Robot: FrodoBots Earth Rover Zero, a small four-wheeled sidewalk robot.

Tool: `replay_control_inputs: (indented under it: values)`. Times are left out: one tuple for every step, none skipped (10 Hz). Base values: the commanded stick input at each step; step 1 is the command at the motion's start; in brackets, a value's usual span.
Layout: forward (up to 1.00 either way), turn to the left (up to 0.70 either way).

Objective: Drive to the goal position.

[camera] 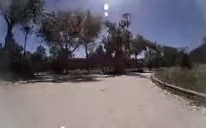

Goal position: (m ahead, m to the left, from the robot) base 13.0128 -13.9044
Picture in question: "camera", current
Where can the row of trees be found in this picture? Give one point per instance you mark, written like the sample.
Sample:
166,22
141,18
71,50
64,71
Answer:
117,43

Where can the dry grass area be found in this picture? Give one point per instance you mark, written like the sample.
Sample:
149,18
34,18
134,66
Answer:
191,78

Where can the tall leaning tree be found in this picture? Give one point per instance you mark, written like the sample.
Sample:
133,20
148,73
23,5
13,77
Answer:
9,36

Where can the low stone kerb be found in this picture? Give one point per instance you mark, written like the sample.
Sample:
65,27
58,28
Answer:
177,89

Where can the pale sandy gravel path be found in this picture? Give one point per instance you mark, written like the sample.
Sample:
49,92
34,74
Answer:
91,103

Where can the lamp pole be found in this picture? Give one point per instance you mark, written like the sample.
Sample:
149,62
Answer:
25,43

